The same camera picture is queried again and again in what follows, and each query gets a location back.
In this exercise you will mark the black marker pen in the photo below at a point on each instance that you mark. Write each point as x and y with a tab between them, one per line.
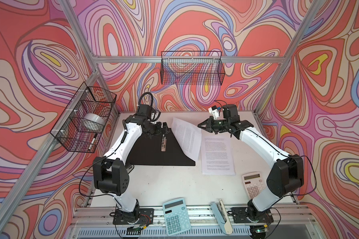
92	142

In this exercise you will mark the black silver stapler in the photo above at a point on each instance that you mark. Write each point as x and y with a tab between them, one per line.
130	168

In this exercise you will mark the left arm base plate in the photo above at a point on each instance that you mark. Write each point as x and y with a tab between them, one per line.
142	217

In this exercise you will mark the teal clip folder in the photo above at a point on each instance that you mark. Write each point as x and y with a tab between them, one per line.
158	150

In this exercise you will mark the white tape roll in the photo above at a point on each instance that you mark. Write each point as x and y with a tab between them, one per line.
95	118

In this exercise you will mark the black wire basket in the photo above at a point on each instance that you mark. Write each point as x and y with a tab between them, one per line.
72	131
192	68

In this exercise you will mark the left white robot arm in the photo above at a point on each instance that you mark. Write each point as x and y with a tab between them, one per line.
110	174

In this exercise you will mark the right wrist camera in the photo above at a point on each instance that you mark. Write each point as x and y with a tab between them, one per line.
227	111

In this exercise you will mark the teal calculator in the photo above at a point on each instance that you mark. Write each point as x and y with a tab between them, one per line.
176	217

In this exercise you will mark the white printed paper sheets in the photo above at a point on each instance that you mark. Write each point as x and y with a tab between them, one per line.
216	156

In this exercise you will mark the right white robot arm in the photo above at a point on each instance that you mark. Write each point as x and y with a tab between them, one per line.
286	170

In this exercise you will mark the light blue stapler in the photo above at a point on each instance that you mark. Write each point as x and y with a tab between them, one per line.
221	217

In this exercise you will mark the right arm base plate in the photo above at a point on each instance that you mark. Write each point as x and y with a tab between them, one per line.
250	215

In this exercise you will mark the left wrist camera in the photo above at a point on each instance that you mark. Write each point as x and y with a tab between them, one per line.
144	111

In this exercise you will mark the pink white calculator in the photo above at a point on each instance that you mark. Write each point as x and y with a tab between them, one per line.
253	184

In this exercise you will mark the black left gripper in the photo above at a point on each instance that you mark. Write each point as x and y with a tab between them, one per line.
159	131

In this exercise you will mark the black wire basket left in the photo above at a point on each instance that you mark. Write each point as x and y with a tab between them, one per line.
72	131

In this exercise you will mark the black wire basket back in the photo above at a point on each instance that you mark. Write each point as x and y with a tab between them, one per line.
192	68

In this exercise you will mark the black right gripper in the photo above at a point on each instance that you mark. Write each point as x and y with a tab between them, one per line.
209	126

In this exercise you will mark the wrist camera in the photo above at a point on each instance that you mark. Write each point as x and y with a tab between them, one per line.
227	111
144	111

